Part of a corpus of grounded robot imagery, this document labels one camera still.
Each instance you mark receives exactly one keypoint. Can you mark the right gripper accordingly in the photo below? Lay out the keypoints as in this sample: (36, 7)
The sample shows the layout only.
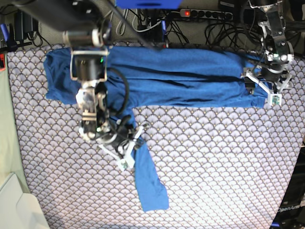
(121, 147)

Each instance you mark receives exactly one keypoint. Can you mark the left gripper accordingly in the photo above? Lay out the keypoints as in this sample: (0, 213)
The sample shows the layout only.
(272, 82)

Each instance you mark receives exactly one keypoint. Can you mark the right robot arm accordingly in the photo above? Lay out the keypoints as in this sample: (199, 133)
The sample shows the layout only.
(87, 32)

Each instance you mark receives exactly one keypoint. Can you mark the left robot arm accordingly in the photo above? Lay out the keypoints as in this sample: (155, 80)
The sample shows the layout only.
(278, 52)

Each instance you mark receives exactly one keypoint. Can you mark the fan-patterned tablecloth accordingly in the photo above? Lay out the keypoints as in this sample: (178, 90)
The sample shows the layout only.
(222, 167)

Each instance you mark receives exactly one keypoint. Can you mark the black power strip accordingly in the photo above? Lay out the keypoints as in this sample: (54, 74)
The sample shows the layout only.
(205, 14)

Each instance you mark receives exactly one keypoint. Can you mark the light green cloth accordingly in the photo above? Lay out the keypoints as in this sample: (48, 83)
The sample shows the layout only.
(10, 156)

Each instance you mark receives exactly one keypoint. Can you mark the black OpenArm case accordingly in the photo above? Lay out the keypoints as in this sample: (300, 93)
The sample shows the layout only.
(291, 213)

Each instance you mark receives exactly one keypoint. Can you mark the white plastic bin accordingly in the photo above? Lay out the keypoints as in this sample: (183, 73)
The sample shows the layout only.
(19, 210)

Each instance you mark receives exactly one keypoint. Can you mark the black power adapter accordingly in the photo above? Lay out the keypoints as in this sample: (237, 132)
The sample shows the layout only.
(25, 26)

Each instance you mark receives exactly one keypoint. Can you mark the blue handled clamp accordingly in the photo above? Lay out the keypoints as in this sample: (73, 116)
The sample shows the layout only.
(11, 44)

